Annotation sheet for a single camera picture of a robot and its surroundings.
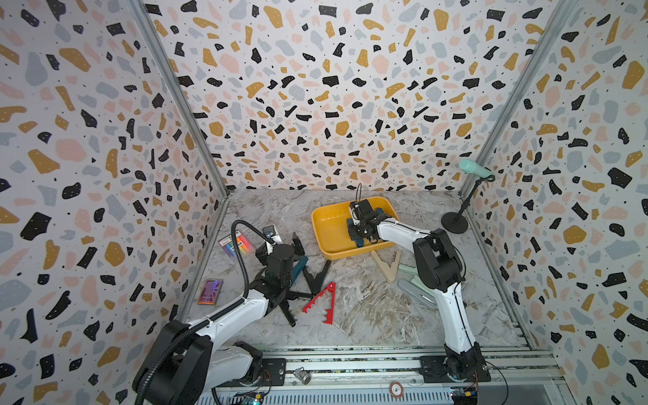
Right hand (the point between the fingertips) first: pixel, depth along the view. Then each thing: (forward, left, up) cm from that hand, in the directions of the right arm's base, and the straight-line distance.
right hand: (357, 229), depth 106 cm
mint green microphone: (+2, -36, +32) cm, 48 cm away
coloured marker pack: (-10, +45, +1) cm, 46 cm away
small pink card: (-29, +52, +1) cm, 59 cm away
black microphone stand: (+7, -44, -3) cm, 45 cm away
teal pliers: (-7, -1, +1) cm, 7 cm away
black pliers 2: (-29, +23, 0) cm, 37 cm away
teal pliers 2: (-19, +22, +2) cm, 29 cm away
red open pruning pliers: (-34, +10, -1) cm, 36 cm away
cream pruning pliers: (-19, -12, -1) cm, 22 cm away
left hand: (-16, +24, +16) cm, 33 cm away
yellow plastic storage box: (+1, +11, 0) cm, 11 cm away
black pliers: (-24, +16, -1) cm, 29 cm away
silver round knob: (-53, +16, 0) cm, 55 cm away
